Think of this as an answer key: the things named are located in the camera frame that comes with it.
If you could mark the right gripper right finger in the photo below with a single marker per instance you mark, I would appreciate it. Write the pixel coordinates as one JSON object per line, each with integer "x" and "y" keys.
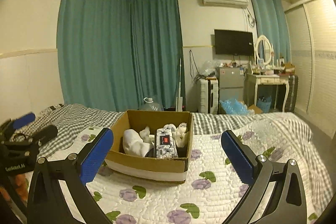
{"x": 287, "y": 202}

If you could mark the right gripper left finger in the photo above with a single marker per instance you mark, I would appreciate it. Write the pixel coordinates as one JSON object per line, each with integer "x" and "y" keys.
{"x": 46, "y": 202}

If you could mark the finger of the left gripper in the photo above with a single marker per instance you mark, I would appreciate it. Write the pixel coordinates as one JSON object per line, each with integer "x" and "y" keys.
{"x": 45, "y": 135}
{"x": 23, "y": 121}

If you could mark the white sock bundle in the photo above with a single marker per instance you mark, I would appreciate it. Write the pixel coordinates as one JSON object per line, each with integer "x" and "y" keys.
{"x": 134, "y": 145}

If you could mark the cream fluffy soft item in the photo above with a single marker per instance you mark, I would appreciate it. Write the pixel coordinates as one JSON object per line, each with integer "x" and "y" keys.
{"x": 181, "y": 135}

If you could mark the patterned tissue pack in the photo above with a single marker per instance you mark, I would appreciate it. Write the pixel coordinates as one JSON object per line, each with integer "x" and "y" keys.
{"x": 164, "y": 144}

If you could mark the grey checked bedsheet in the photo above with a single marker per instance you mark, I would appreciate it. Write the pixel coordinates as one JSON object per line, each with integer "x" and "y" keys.
{"x": 280, "y": 135}

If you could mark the white floral quilt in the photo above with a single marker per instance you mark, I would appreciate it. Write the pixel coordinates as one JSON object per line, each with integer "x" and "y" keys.
{"x": 212, "y": 187}

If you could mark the blue basket under table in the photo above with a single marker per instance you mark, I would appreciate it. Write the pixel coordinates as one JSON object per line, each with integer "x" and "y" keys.
{"x": 264, "y": 103}

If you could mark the box of blue bottles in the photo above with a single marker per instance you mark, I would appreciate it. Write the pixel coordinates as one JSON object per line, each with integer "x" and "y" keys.
{"x": 235, "y": 107}

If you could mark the clear water jug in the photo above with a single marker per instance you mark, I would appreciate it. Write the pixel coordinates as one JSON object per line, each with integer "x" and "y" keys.
{"x": 149, "y": 104}

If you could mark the teal curtain large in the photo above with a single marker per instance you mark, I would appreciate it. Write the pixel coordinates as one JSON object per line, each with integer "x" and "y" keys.
{"x": 114, "y": 53}

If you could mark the brown cardboard box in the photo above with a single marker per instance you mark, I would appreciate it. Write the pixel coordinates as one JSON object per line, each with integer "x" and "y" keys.
{"x": 154, "y": 145}

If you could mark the white suitcase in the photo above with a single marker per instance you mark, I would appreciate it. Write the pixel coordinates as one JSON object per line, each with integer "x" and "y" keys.
{"x": 208, "y": 95}

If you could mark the white dressing table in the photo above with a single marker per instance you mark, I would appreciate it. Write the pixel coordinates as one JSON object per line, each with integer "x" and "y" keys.
{"x": 282, "y": 88}

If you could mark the grey mini fridge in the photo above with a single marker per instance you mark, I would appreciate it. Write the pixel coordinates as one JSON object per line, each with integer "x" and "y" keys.
{"x": 231, "y": 83}

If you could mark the white standing mop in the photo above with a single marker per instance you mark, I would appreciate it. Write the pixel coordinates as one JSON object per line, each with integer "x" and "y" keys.
{"x": 179, "y": 98}

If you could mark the clear plastic bag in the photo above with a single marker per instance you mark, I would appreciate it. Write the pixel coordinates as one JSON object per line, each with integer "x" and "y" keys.
{"x": 209, "y": 68}

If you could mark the white oval vanity mirror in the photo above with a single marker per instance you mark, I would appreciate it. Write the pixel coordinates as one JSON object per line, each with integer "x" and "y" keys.
{"x": 263, "y": 52}

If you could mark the teal curtain right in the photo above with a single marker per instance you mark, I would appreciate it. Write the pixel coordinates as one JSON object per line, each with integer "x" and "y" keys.
{"x": 271, "y": 22}

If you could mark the white louvred wardrobe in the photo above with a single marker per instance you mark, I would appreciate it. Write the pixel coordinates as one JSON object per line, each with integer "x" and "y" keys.
{"x": 311, "y": 26}

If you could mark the black wall television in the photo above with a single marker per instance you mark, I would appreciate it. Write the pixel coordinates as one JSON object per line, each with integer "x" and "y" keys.
{"x": 235, "y": 43}

